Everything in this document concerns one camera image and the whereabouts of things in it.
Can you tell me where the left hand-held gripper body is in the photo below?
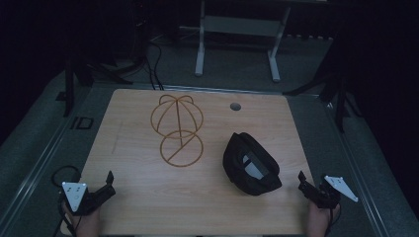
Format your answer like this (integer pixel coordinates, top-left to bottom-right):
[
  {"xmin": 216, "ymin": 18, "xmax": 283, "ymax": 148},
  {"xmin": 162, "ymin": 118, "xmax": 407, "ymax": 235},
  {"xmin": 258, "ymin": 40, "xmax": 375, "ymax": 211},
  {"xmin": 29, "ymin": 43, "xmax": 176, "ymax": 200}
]
[{"xmin": 60, "ymin": 182, "xmax": 109, "ymax": 217}]

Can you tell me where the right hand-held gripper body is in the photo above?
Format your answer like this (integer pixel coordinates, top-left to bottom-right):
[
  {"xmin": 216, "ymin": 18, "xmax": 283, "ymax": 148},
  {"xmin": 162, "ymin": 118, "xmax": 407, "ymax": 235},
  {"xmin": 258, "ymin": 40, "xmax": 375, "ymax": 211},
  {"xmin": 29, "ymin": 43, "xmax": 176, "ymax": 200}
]
[{"xmin": 310, "ymin": 175, "xmax": 360, "ymax": 209}]

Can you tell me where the person's right hand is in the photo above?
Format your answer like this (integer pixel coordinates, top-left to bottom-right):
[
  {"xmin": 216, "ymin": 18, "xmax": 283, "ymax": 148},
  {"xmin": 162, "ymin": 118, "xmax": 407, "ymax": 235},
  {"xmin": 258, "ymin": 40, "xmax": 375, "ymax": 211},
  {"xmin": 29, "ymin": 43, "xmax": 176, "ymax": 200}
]
[{"xmin": 306, "ymin": 200, "xmax": 341, "ymax": 237}]

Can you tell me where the person's left hand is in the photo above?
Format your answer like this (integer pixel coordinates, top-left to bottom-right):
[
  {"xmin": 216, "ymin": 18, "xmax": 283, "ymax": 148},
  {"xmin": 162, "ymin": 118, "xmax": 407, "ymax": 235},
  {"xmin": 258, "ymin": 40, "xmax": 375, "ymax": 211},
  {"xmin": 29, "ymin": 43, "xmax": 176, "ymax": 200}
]
[{"xmin": 61, "ymin": 202, "xmax": 101, "ymax": 237}]

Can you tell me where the black cap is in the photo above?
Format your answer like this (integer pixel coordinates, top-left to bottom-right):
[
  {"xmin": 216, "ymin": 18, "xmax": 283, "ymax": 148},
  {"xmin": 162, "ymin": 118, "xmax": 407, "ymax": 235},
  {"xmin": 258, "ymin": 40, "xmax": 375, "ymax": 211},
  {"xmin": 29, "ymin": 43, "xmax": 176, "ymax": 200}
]
[{"xmin": 222, "ymin": 131, "xmax": 284, "ymax": 198}]

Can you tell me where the black metal stand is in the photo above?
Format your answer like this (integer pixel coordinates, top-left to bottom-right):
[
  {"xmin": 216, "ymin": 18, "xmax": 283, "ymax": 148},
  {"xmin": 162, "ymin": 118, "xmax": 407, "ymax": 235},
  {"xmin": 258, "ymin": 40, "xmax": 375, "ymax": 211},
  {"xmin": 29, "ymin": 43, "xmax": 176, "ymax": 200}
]
[
  {"xmin": 55, "ymin": 45, "xmax": 147, "ymax": 119},
  {"xmin": 282, "ymin": 42, "xmax": 364, "ymax": 134}
]

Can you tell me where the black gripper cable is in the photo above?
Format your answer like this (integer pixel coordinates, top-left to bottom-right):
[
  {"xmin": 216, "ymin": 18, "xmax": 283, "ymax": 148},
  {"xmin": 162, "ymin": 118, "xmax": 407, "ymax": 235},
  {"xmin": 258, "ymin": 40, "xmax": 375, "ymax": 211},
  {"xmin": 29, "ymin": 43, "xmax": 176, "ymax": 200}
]
[
  {"xmin": 324, "ymin": 202, "xmax": 343, "ymax": 237},
  {"xmin": 50, "ymin": 165, "xmax": 82, "ymax": 237}
]

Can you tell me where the golden wire hat stand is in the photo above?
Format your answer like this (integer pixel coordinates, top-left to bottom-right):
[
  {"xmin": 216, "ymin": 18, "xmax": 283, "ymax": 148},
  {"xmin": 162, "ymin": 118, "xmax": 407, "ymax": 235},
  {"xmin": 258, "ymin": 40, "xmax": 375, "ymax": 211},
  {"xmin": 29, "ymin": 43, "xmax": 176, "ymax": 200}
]
[{"xmin": 149, "ymin": 94, "xmax": 205, "ymax": 168}]

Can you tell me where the black floor cable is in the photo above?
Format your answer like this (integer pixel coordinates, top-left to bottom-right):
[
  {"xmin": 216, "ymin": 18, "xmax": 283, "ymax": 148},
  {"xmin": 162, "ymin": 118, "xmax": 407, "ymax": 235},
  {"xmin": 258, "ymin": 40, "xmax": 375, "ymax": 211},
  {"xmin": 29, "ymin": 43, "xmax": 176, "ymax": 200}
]
[{"xmin": 143, "ymin": 39, "xmax": 165, "ymax": 91}]

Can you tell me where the white metal desk frame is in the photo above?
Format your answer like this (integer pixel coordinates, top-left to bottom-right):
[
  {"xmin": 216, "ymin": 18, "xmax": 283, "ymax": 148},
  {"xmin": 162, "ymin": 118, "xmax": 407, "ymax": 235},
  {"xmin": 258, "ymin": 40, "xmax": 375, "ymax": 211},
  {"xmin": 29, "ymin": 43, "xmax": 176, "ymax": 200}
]
[{"xmin": 194, "ymin": 0, "xmax": 293, "ymax": 84}]

